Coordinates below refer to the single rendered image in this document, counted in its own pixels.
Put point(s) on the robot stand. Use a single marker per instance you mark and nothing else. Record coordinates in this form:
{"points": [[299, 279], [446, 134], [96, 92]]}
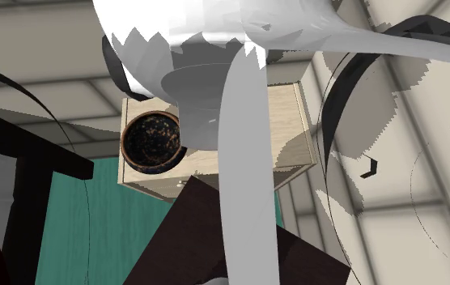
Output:
{"points": [[185, 244]]}

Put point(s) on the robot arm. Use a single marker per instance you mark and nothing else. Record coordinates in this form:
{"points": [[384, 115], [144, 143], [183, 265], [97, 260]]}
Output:
{"points": [[244, 177]]}

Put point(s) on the light wood bedside cabinet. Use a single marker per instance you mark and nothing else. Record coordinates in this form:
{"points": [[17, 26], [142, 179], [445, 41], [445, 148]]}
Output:
{"points": [[288, 118]]}

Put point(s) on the black speckled bowl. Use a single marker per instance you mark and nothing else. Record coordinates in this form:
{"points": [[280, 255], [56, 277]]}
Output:
{"points": [[152, 142]]}

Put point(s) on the black table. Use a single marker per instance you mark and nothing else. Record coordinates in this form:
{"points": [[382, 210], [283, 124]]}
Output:
{"points": [[27, 213]]}

